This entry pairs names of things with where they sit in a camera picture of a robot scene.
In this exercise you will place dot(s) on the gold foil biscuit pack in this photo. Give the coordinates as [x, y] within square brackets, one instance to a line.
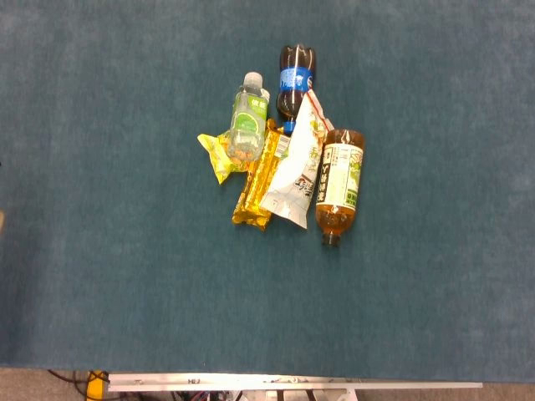
[255, 196]

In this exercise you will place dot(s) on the white snack bag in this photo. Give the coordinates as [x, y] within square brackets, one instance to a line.
[292, 179]

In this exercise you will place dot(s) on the yellow-green chip bag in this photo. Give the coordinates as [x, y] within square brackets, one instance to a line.
[215, 156]

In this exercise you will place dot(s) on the amber tea bottle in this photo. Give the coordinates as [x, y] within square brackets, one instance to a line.
[338, 175]

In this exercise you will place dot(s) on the clear water bottle green label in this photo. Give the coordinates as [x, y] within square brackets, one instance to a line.
[246, 121]

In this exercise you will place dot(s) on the cola bottle blue label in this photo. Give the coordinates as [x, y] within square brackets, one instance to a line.
[292, 79]

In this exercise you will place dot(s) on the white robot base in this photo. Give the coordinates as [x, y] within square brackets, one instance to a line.
[259, 397]

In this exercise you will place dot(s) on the teal felt table cloth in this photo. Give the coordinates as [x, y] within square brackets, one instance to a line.
[125, 271]

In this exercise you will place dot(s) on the yellow floor object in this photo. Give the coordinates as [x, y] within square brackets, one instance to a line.
[96, 388]

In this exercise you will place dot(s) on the aluminium frame rail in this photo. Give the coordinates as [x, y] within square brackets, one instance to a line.
[251, 382]

